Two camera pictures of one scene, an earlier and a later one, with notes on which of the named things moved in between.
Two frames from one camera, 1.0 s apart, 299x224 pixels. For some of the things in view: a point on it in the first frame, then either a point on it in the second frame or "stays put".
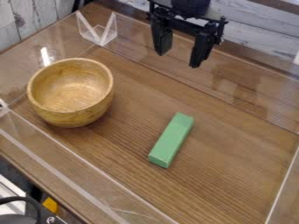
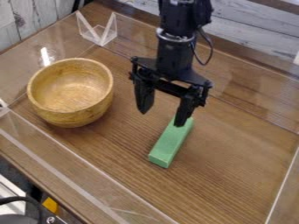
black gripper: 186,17 to 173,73
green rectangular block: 171,142 stays put
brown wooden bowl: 70,90 stays put
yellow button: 51,205 stays put
